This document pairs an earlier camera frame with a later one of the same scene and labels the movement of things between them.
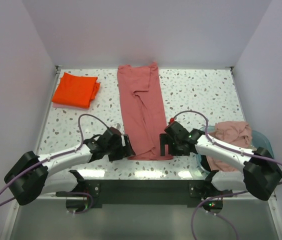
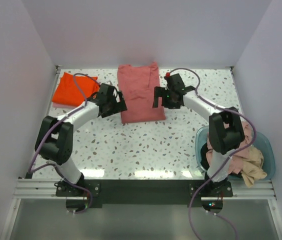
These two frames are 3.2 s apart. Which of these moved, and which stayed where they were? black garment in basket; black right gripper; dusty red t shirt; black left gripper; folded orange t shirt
Moved: black left gripper; black right gripper; dusty red t shirt
Stayed: folded orange t shirt; black garment in basket
